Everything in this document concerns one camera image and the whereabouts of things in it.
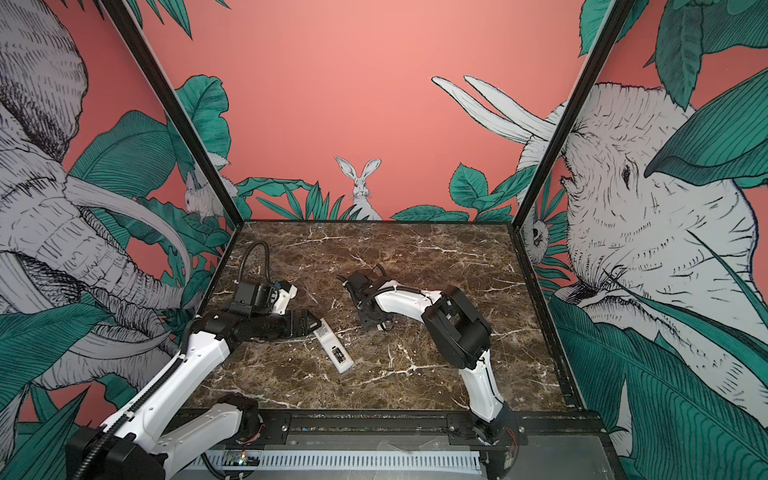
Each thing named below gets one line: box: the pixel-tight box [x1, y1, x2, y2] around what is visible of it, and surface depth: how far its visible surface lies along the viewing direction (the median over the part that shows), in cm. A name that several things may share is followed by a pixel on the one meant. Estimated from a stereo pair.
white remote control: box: [313, 318, 355, 374], surface depth 87 cm
